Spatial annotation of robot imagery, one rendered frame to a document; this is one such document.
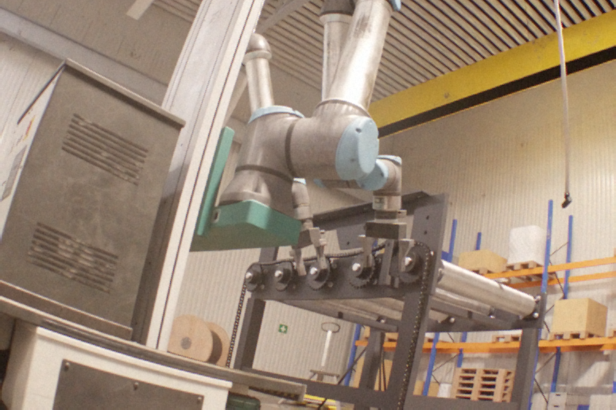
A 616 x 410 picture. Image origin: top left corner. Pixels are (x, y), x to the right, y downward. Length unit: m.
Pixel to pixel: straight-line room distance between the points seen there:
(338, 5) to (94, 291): 1.14
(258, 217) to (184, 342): 7.90
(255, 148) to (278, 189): 0.12
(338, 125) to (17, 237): 0.78
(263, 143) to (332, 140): 0.18
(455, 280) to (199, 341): 7.01
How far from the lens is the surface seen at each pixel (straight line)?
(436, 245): 2.16
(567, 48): 9.68
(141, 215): 1.19
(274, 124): 1.40
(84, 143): 1.16
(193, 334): 9.05
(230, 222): 1.32
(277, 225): 1.32
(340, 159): 1.30
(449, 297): 2.71
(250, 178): 1.35
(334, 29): 1.76
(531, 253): 11.19
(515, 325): 2.96
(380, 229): 1.78
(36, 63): 13.13
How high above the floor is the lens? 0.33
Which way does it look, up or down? 21 degrees up
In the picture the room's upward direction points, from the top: 12 degrees clockwise
